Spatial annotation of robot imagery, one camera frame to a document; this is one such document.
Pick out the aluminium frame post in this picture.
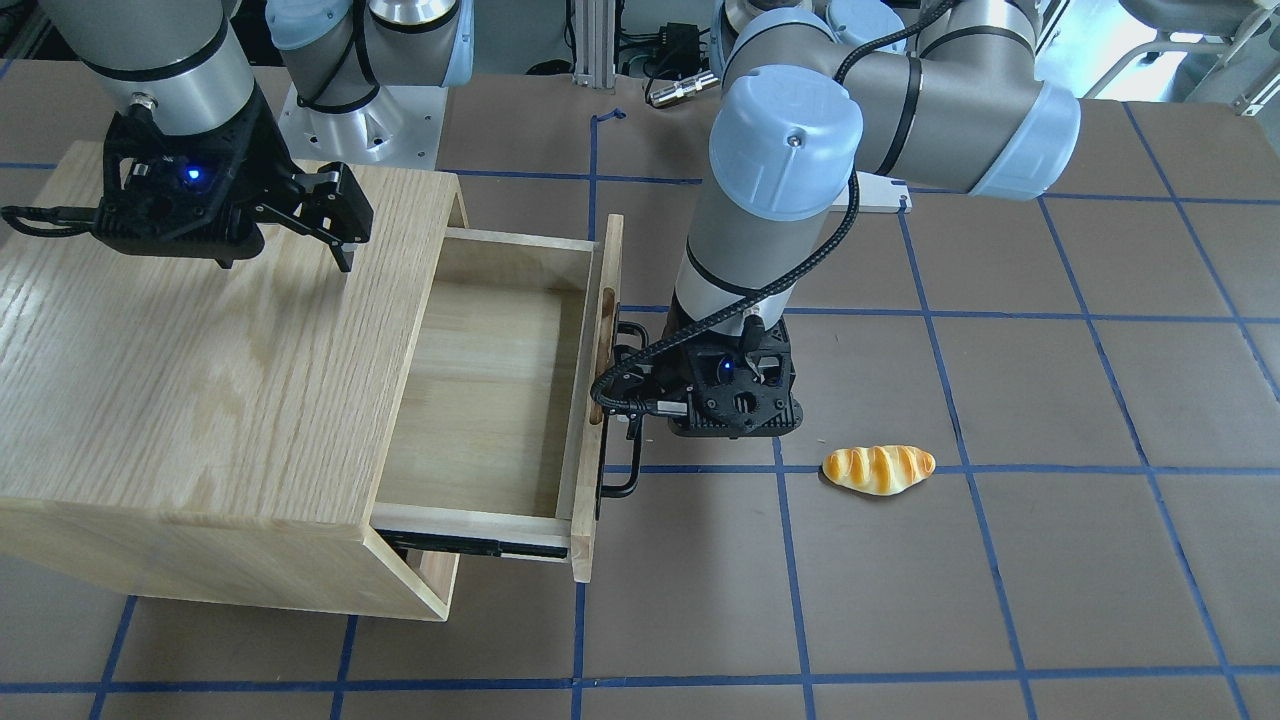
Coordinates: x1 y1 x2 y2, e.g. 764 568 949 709
570 0 620 94

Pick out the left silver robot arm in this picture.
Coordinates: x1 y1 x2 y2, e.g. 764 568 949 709
591 1 1082 438

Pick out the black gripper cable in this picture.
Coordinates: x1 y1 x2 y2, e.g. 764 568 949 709
590 0 961 416

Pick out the toy bread loaf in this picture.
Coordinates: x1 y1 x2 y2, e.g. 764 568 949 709
820 445 936 497

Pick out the wooden drawer cabinet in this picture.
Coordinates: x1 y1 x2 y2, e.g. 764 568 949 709
1 167 468 621

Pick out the wooden drawer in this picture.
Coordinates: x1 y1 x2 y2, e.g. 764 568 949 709
371 215 625 583

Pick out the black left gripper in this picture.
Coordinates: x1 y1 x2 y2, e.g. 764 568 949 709
600 319 803 441

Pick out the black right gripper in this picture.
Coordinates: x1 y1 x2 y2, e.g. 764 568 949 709
91 95 374 273

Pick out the brown paper table cover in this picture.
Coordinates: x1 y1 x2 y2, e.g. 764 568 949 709
3 100 1277 719

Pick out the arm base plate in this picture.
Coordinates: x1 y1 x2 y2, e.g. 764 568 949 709
278 86 449 170
858 172 913 214

